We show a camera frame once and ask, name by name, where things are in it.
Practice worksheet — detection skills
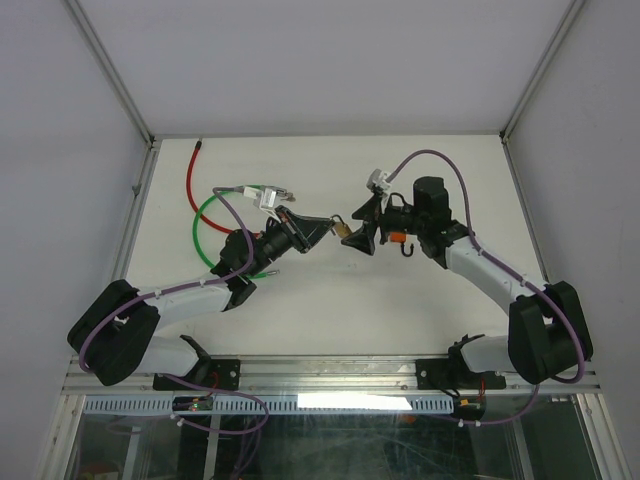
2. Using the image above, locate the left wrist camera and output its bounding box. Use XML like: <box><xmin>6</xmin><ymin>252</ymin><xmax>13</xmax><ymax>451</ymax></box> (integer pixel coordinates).
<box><xmin>242</xmin><ymin>185</ymin><xmax>295</xmax><ymax>210</ymax></box>

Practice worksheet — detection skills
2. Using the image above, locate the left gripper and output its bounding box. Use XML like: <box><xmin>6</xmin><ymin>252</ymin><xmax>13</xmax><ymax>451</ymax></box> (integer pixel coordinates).
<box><xmin>247</xmin><ymin>205</ymin><xmax>335</xmax><ymax>278</ymax></box>

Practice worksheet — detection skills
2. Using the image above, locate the red cable lock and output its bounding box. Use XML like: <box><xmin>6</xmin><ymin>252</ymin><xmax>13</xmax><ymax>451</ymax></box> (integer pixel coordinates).
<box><xmin>185</xmin><ymin>138</ymin><xmax>231</xmax><ymax>234</ymax></box>

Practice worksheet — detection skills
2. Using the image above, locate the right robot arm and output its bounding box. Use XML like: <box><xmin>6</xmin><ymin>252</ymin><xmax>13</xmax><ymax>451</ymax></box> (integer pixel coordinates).
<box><xmin>341</xmin><ymin>170</ymin><xmax>593</xmax><ymax>387</ymax></box>

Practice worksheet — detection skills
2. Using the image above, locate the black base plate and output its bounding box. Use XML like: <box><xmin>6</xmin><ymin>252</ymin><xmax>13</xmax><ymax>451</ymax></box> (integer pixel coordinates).
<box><xmin>414</xmin><ymin>358</ymin><xmax>506</xmax><ymax>392</ymax></box>
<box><xmin>152</xmin><ymin>358</ymin><xmax>241</xmax><ymax>391</ymax></box>

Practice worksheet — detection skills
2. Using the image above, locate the orange black padlock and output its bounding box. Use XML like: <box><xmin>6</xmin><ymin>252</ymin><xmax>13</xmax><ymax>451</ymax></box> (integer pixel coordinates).
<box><xmin>389</xmin><ymin>232</ymin><xmax>414</xmax><ymax>258</ymax></box>

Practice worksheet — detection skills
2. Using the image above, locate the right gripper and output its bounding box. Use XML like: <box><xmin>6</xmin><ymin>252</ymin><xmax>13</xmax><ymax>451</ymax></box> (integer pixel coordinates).
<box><xmin>340</xmin><ymin>193</ymin><xmax>426</xmax><ymax>256</ymax></box>

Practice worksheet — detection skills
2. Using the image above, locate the white slotted cable duct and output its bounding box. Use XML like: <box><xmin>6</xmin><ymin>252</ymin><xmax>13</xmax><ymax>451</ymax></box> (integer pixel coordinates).
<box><xmin>84</xmin><ymin>393</ymin><xmax>454</xmax><ymax>417</ymax></box>

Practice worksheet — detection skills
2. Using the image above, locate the green cable lock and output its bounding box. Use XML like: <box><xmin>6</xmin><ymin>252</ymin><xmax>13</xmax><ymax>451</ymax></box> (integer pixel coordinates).
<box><xmin>192</xmin><ymin>195</ymin><xmax>280</xmax><ymax>280</ymax></box>

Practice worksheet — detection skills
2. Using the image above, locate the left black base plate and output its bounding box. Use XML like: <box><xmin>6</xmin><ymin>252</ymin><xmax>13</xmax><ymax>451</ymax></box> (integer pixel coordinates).
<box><xmin>152</xmin><ymin>358</ymin><xmax>241</xmax><ymax>391</ymax></box>

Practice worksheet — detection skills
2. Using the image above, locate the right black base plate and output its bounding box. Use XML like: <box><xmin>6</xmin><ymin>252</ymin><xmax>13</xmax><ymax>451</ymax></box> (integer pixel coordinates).
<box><xmin>414</xmin><ymin>358</ymin><xmax>506</xmax><ymax>392</ymax></box>

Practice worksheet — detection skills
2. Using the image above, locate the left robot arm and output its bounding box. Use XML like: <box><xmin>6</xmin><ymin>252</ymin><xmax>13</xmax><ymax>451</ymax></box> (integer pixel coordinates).
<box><xmin>67</xmin><ymin>206</ymin><xmax>335</xmax><ymax>389</ymax></box>

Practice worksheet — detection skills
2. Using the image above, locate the large brass padlock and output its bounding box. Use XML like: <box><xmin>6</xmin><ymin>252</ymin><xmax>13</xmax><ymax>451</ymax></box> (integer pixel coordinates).
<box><xmin>331</xmin><ymin>214</ymin><xmax>352</xmax><ymax>239</ymax></box>

